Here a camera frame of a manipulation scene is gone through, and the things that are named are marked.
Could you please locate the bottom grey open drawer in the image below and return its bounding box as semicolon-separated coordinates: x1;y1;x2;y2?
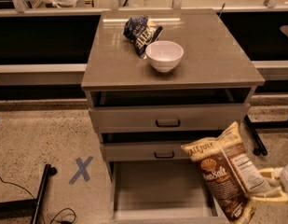
103;160;229;224

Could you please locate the blue chip bag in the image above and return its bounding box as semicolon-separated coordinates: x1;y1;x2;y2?
123;16;163;59

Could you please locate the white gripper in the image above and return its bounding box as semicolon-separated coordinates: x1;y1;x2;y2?
250;164;288;204

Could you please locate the blue tape cross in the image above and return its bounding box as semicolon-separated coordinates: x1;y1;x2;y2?
69;156;93;185

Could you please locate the black floor cable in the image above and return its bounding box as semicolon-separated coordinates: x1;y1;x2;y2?
0;170;77;224

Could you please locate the black top drawer handle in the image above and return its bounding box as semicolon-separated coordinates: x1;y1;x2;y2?
156;119;181;128

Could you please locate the black middle drawer handle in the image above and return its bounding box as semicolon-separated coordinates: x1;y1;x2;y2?
154;151;175;160

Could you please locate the black stand leg right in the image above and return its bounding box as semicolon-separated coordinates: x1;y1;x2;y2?
244;115;288;156

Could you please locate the top grey drawer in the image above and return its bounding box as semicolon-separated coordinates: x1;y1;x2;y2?
89;104;250;133

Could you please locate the black drawer handle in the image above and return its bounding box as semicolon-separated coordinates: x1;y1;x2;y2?
156;119;181;128
154;151;175;160

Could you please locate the middle grey drawer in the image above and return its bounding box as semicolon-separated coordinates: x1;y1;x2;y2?
100;140;191;161

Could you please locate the black stand leg left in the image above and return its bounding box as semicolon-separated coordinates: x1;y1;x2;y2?
0;164;57;224

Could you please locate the white bowl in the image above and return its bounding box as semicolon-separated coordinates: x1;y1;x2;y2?
145;41;184;73

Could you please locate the brown chip bag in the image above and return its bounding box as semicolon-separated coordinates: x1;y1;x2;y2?
181;122;271;224

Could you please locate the black stand leg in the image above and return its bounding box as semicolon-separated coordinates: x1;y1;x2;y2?
0;164;57;224
244;115;288;156

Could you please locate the grey drawer cabinet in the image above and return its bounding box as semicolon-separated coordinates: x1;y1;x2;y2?
80;8;266;224

